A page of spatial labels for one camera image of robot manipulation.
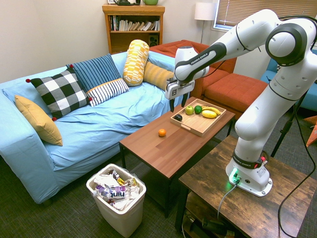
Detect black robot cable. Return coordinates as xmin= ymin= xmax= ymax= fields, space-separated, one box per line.
xmin=277 ymin=15 xmax=317 ymax=238

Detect white navy striped pillow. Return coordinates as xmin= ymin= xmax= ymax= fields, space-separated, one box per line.
xmin=86 ymin=78 xmax=130 ymax=108

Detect blue armchair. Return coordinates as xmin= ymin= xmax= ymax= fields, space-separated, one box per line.
xmin=260 ymin=49 xmax=317 ymax=112

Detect wooden bookshelf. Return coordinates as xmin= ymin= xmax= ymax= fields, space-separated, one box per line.
xmin=102 ymin=3 xmax=166 ymax=55

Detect white hint label wrapper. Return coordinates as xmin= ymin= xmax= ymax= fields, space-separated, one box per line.
xmin=95 ymin=185 xmax=132 ymax=201

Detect grey ethernet cable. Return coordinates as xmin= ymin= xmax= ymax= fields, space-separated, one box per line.
xmin=217 ymin=182 xmax=239 ymax=219

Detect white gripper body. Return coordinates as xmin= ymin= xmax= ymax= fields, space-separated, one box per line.
xmin=165 ymin=79 xmax=195 ymax=101

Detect black object on shelf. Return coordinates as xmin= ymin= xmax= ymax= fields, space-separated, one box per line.
xmin=115 ymin=0 xmax=141 ymax=6

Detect light blue sofa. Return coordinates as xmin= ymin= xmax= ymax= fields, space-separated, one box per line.
xmin=0 ymin=51 xmax=191 ymax=205

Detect reddish wooden coffee table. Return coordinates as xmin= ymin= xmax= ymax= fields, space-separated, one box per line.
xmin=119 ymin=96 xmax=236 ymax=219

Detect black white checkered pillow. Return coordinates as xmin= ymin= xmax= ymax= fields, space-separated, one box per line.
xmin=25 ymin=64 xmax=93 ymax=121

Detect yellow banana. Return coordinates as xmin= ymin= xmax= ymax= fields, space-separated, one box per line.
xmin=201 ymin=106 xmax=221 ymax=116

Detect orange fabric sofa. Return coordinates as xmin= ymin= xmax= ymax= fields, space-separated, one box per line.
xmin=149 ymin=39 xmax=237 ymax=100

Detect white plastic trash bin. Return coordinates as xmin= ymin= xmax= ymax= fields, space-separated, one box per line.
xmin=86 ymin=163 xmax=147 ymax=238

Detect plain mustard pillow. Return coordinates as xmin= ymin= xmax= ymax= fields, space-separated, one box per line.
xmin=14 ymin=95 xmax=63 ymax=147

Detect crumpled white paper trash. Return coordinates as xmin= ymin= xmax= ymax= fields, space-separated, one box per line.
xmin=93 ymin=173 xmax=117 ymax=190

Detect orange fabric ottoman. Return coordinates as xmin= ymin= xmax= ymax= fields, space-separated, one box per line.
xmin=203 ymin=72 xmax=268 ymax=120

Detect rustic dark wooden table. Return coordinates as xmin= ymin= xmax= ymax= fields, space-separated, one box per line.
xmin=174 ymin=135 xmax=317 ymax=238

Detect black camera tripod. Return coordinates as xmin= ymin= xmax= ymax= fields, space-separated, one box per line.
xmin=270 ymin=90 xmax=311 ymax=158

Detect blue striped pillow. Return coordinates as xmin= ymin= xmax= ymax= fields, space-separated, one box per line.
xmin=65 ymin=53 xmax=122 ymax=93

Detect black device under table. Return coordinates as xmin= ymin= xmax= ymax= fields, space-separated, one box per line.
xmin=201 ymin=217 xmax=235 ymax=237

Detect wooden window blinds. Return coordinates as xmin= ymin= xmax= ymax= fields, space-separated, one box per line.
xmin=214 ymin=0 xmax=317 ymax=32

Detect white shade floor lamp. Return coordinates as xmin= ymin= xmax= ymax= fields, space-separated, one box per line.
xmin=194 ymin=2 xmax=218 ymax=44

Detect row of paperback books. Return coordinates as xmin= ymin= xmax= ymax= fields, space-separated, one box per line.
xmin=109 ymin=15 xmax=160 ymax=32

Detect light wooden tray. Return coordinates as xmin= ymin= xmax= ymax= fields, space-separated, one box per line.
xmin=169 ymin=98 xmax=227 ymax=137

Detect yellow patterned bolster pillow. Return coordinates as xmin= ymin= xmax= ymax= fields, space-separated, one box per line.
xmin=122 ymin=39 xmax=150 ymax=87

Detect mustard striped bolster pillow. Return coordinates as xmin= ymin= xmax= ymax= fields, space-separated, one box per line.
xmin=143 ymin=61 xmax=175 ymax=91

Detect orange paper object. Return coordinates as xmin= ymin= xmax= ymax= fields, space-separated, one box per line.
xmin=303 ymin=115 xmax=317 ymax=148

